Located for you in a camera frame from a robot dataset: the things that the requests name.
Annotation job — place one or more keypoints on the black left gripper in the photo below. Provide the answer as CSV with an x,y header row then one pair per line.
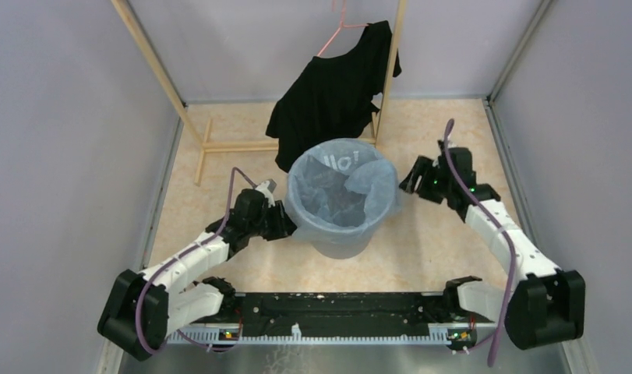
x,y
284,226

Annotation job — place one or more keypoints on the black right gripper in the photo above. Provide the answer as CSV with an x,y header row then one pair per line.
x,y
422,167

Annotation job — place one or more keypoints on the grey plastic trash bin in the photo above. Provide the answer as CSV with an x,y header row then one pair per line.
x,y
341,248

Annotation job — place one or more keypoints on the light blue trash bag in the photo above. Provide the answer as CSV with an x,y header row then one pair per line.
x,y
341,191

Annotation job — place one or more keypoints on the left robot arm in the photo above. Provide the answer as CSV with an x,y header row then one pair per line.
x,y
145,308

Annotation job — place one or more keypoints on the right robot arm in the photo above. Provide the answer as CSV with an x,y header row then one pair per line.
x,y
543,303

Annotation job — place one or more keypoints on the wooden clothes rack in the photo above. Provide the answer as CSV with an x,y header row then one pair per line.
x,y
202,139

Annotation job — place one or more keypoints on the black t-shirt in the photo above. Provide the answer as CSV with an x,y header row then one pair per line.
x,y
332,97

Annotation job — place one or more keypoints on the pink clothes hanger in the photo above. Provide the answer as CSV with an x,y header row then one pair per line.
x,y
342,25

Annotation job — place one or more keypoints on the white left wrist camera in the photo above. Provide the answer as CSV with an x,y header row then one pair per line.
x,y
267,188

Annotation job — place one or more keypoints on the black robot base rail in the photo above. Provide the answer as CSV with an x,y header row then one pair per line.
x,y
352,314

